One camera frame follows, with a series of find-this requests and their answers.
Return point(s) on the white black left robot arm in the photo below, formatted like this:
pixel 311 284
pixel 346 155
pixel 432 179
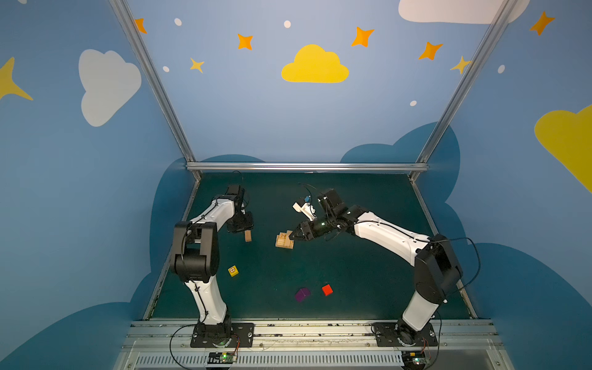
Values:
pixel 196 259

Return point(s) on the aluminium left corner post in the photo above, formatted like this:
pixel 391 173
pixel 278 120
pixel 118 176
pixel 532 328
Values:
pixel 125 17

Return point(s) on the aluminium corner post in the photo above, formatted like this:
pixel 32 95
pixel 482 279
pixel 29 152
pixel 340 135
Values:
pixel 488 43
pixel 125 17

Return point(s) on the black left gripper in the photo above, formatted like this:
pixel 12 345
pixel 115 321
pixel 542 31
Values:
pixel 240 223

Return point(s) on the red cube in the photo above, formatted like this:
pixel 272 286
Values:
pixel 327 290

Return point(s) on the purple block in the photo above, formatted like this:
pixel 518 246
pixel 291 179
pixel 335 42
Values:
pixel 302 294

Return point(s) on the aluminium back frame rail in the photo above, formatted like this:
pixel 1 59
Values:
pixel 307 167

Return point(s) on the right green circuit board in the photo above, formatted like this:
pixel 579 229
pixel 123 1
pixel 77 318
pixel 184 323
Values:
pixel 413 360

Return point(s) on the yellow cube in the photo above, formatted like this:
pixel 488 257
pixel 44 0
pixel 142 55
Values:
pixel 233 271

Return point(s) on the aluminium right corner post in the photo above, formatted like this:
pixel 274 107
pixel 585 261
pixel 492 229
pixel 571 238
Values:
pixel 488 43

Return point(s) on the aluminium front rail base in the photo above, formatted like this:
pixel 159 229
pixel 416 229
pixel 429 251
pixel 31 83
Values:
pixel 313 344

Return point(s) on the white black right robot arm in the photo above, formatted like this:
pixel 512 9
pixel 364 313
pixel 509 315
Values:
pixel 436 266

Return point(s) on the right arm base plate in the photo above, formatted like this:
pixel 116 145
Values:
pixel 388 334

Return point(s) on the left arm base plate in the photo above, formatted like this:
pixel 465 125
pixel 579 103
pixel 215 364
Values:
pixel 240 334

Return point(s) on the left green circuit board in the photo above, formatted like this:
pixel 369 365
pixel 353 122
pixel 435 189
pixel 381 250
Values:
pixel 221 358

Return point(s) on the green circuit board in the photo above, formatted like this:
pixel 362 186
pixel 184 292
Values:
pixel 413 360
pixel 221 358

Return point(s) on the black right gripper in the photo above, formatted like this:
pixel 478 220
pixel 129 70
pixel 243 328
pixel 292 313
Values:
pixel 304 231

